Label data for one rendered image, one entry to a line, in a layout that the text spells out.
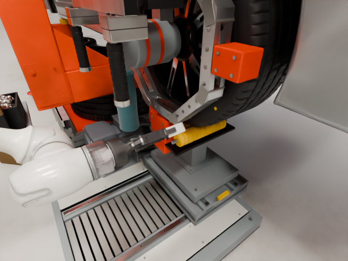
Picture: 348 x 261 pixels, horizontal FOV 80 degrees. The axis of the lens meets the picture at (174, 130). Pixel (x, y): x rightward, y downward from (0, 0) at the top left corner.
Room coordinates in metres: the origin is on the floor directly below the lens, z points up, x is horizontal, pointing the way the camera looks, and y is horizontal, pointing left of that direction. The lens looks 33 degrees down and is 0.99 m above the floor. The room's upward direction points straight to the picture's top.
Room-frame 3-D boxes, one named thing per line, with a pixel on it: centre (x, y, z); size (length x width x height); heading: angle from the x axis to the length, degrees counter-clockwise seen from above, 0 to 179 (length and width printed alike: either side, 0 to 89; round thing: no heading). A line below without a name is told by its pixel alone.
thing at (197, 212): (0.86, -0.10, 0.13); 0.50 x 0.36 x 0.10; 35
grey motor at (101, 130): (0.97, 0.28, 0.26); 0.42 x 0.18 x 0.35; 125
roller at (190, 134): (0.72, -0.11, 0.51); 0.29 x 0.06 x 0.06; 125
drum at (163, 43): (0.72, 0.10, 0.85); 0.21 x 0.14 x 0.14; 125
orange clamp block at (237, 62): (0.51, -0.15, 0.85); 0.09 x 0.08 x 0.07; 35
